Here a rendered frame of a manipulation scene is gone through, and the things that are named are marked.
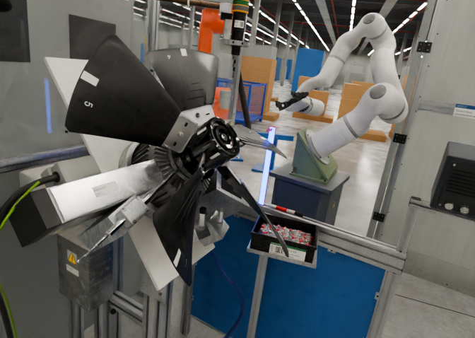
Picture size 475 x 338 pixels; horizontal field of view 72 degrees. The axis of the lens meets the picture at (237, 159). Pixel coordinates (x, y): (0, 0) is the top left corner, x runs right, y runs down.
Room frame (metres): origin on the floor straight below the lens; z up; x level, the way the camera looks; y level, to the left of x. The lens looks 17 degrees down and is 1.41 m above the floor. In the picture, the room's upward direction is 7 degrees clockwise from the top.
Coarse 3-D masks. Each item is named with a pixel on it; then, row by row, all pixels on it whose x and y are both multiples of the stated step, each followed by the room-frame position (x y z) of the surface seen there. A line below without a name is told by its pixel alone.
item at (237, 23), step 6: (234, 12) 0.92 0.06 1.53; (240, 12) 0.91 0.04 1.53; (234, 18) 0.92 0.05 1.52; (240, 18) 0.92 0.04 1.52; (234, 24) 0.92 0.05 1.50; (240, 24) 0.92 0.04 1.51; (234, 30) 0.92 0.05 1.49; (240, 30) 0.92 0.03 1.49; (234, 36) 0.92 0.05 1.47; (240, 36) 0.92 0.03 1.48; (234, 48) 0.92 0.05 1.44; (240, 48) 0.93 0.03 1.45; (234, 54) 0.92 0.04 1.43
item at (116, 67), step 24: (120, 48) 0.72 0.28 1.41; (96, 72) 0.68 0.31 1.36; (120, 72) 0.71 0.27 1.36; (144, 72) 0.74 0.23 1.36; (72, 96) 0.63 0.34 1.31; (96, 96) 0.67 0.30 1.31; (120, 96) 0.70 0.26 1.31; (144, 96) 0.73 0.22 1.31; (168, 96) 0.77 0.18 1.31; (72, 120) 0.63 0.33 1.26; (96, 120) 0.66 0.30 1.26; (120, 120) 0.70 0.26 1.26; (144, 120) 0.73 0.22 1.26; (168, 120) 0.77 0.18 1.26
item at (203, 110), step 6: (198, 108) 0.91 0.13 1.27; (204, 108) 0.91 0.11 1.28; (210, 108) 0.91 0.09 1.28; (186, 114) 0.90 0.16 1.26; (192, 114) 0.90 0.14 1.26; (204, 114) 0.90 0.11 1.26; (210, 114) 0.90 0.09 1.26; (198, 120) 0.89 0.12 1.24; (204, 120) 0.89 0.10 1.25; (198, 126) 0.87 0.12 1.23
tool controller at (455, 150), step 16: (448, 144) 0.99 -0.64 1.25; (464, 144) 0.99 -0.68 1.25; (448, 160) 0.92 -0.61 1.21; (464, 160) 0.90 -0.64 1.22; (448, 176) 0.93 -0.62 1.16; (464, 176) 0.90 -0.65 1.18; (432, 192) 1.01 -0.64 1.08; (448, 192) 0.93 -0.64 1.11; (464, 192) 0.91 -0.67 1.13; (448, 208) 0.92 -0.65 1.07; (464, 208) 0.90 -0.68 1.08
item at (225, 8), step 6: (222, 6) 0.91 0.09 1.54; (228, 6) 0.91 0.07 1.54; (222, 12) 0.91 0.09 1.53; (228, 12) 0.91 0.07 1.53; (222, 18) 0.92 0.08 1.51; (228, 18) 0.91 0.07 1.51; (228, 24) 0.91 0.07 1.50; (228, 30) 0.91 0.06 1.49; (228, 36) 0.91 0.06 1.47; (228, 42) 0.90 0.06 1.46; (234, 42) 0.90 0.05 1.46; (240, 42) 0.90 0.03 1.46; (246, 42) 0.91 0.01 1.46
